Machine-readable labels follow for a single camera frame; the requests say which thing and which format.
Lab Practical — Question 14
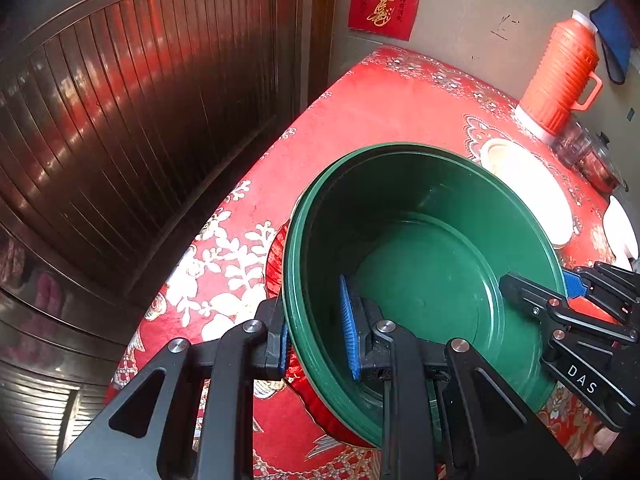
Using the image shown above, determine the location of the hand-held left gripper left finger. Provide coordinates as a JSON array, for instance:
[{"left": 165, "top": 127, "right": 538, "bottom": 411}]
[{"left": 52, "top": 300, "right": 291, "bottom": 480}]

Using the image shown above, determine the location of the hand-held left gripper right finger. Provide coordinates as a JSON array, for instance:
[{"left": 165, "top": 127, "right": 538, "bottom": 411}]
[{"left": 339, "top": 274, "right": 583, "bottom": 480}]

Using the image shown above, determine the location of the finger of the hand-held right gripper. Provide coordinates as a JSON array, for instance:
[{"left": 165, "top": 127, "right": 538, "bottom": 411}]
[
  {"left": 499, "top": 271, "right": 581, "bottom": 358},
  {"left": 562, "top": 261, "right": 640, "bottom": 346}
]

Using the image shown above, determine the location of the red ribbed plate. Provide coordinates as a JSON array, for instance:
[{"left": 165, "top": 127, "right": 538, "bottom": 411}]
[{"left": 265, "top": 222, "right": 381, "bottom": 448}]

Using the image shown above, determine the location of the white plastic bowl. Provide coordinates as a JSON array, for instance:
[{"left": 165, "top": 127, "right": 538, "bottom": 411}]
[{"left": 602, "top": 195, "right": 640, "bottom": 261}]

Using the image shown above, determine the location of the green plastic bowl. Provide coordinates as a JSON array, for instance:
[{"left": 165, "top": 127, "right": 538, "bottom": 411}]
[{"left": 281, "top": 142, "right": 568, "bottom": 448}]

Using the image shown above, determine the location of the cream plastic bowl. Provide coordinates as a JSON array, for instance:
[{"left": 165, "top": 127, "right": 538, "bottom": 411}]
[{"left": 479, "top": 137, "right": 574, "bottom": 249}]

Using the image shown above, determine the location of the steel pot with lid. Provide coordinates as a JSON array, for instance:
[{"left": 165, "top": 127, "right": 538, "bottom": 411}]
[{"left": 575, "top": 132, "right": 628, "bottom": 195}]

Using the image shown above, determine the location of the clear glass jar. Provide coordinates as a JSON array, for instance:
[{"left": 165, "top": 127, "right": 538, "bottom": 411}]
[{"left": 552, "top": 120, "right": 596, "bottom": 166}]

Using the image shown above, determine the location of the orange thermos flask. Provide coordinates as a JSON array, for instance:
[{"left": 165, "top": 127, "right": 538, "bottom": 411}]
[{"left": 515, "top": 10, "right": 604, "bottom": 145}]

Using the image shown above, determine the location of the red floral tablecloth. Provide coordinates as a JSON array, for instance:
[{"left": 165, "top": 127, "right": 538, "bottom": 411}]
[{"left": 102, "top": 45, "right": 640, "bottom": 480}]

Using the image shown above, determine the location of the blue hanging cloth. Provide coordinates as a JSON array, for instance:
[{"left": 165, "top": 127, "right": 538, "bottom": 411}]
[{"left": 589, "top": 0, "right": 633, "bottom": 83}]

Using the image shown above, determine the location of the wooden door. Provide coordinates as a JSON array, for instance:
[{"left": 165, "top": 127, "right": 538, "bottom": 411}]
[{"left": 0, "top": 0, "right": 341, "bottom": 461}]

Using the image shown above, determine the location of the red wall hanging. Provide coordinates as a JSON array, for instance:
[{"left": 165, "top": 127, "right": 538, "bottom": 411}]
[{"left": 347, "top": 0, "right": 426, "bottom": 42}]

